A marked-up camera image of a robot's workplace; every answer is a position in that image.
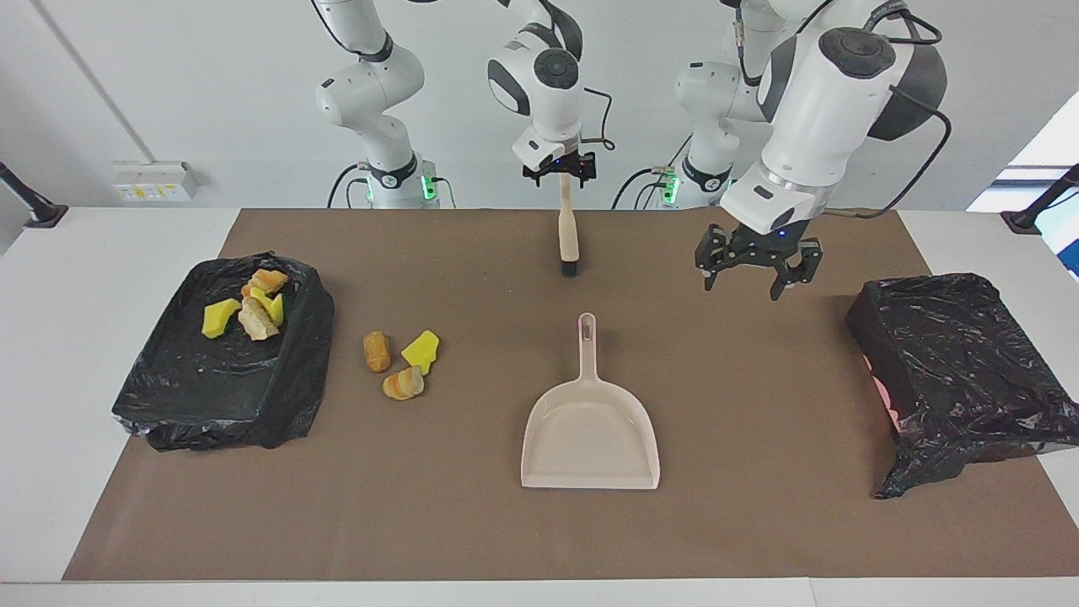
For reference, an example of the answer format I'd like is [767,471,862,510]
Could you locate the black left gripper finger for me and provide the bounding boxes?
[771,239,823,302]
[695,226,733,292]

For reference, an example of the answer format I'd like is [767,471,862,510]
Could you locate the beige hand brush black bristles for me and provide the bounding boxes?
[557,175,581,278]

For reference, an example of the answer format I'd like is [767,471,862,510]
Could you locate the beige plastic dustpan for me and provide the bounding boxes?
[520,312,661,491]

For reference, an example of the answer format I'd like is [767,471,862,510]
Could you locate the orange striped bread piece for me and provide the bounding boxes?
[244,268,290,298]
[382,366,426,401]

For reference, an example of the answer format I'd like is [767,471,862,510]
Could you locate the yellow wedge sponge piece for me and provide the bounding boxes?
[250,287,286,327]

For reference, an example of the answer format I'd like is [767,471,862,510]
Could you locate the pale crusty bread piece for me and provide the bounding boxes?
[238,295,281,342]

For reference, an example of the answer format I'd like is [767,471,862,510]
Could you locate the yellow notched sponge piece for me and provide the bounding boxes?
[201,298,243,340]

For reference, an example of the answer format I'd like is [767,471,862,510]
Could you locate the pink bin with black bag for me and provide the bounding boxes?
[845,271,1079,500]

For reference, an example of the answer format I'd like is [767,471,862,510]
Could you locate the bin lined with black bag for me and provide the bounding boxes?
[111,250,336,453]

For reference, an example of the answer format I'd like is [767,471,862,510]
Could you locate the black clamp stand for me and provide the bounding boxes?
[0,162,69,229]
[1001,164,1079,235]

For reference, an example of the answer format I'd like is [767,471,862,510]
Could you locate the brown paper table mat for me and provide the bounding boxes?
[62,208,1079,582]

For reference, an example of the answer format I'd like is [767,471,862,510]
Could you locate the black base cables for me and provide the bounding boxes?
[612,131,694,210]
[327,164,457,210]

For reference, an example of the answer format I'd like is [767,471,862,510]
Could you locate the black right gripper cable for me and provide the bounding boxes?
[497,0,616,154]

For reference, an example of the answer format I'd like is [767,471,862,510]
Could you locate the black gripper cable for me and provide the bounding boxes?
[822,0,953,222]
[497,0,616,154]

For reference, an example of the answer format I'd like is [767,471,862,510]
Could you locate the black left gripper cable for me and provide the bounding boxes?
[822,0,953,222]

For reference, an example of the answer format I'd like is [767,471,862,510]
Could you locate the white wall socket box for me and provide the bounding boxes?
[111,161,207,203]

